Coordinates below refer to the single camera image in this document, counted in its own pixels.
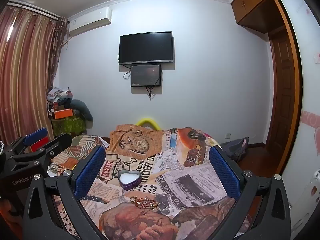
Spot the black wall television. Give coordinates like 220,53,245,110
119,31,175,66

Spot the striped curtain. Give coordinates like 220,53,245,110
0,3,69,146

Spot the black hanging cable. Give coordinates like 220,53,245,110
146,79,163,100

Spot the white wardrobe door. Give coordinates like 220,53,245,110
278,0,320,232

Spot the wooden overhead cabinet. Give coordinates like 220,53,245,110
230,0,276,34

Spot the small black monitor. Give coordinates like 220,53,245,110
130,63,161,88

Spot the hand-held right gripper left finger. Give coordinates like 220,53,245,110
22,145,110,240

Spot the yellow toy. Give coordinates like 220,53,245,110
136,117,161,131

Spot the purple heart-shaped tin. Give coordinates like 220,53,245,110
117,170,142,190

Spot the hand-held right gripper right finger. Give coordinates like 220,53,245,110
209,145,292,240

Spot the green box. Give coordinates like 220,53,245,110
51,116,87,136

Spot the pile of gold jewelry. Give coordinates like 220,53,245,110
129,196,159,210

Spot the grey neck pillow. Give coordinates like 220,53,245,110
70,99,94,123

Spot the orange box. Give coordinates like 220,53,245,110
53,108,74,119

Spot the white plush toy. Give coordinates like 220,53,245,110
46,87,74,110

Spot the dark bag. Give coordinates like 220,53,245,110
220,137,250,163

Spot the printed blanket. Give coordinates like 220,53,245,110
47,124,253,240

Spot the brown wooden door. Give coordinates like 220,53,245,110
268,29,301,167

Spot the white air conditioner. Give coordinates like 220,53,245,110
67,7,112,36

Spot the red box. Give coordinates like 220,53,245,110
29,137,49,153

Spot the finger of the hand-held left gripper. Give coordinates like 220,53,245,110
5,127,49,156
32,133,73,166

